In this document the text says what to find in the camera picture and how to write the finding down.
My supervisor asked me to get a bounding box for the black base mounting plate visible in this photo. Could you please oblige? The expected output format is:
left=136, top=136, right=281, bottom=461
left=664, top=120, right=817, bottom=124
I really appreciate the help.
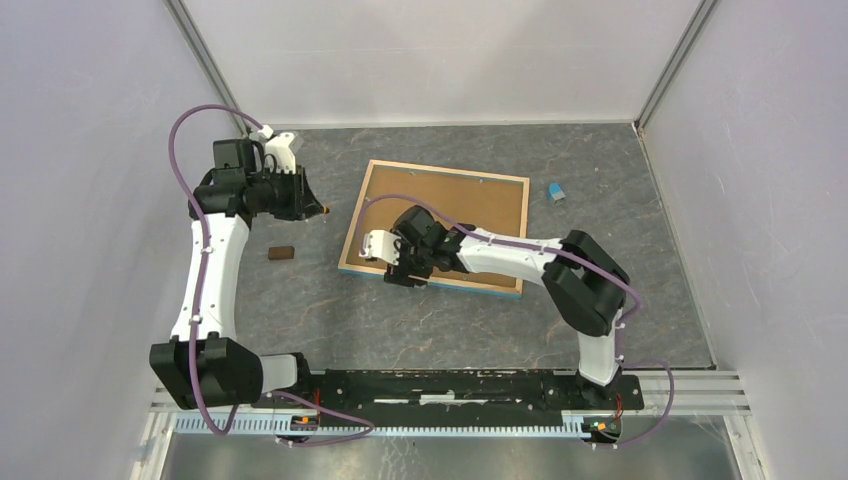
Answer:
left=290, top=369, right=645, bottom=428

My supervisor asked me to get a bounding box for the blue picture frame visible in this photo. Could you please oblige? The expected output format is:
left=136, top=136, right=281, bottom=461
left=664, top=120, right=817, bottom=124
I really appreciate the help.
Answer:
left=338, top=159, right=531, bottom=280

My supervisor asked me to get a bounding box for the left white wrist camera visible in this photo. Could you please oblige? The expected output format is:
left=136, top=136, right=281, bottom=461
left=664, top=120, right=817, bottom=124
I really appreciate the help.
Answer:
left=251, top=125, right=303, bottom=174

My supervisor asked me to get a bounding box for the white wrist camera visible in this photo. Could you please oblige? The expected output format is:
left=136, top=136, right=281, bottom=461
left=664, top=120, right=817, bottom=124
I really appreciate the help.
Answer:
left=359, top=230, right=401, bottom=266
left=251, top=125, right=303, bottom=174

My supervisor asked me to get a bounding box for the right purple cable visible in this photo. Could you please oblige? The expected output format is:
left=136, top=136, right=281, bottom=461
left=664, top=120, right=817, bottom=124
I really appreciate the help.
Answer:
left=355, top=193, right=676, bottom=452

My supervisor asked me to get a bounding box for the small blue eraser block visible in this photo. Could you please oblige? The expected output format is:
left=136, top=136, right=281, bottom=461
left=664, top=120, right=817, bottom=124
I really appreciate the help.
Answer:
left=547, top=182, right=566, bottom=203

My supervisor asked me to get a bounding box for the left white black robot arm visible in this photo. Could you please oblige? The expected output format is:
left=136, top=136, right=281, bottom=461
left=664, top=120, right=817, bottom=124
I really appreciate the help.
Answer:
left=149, top=132, right=328, bottom=410

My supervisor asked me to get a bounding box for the small brown block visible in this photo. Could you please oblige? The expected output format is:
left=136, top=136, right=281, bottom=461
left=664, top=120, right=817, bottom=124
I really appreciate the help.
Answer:
left=267, top=246, right=295, bottom=261

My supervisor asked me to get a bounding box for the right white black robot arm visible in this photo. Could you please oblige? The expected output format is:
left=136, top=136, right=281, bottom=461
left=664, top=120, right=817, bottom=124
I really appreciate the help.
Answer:
left=359, top=206, right=634, bottom=408

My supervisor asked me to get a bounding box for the light blue cable comb strip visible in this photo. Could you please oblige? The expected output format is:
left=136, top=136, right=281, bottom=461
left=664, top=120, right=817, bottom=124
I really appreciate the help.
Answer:
left=173, top=413, right=588, bottom=439

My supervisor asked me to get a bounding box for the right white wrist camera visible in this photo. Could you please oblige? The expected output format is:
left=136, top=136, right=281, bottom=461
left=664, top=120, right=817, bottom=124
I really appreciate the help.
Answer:
left=359, top=230, right=401, bottom=266

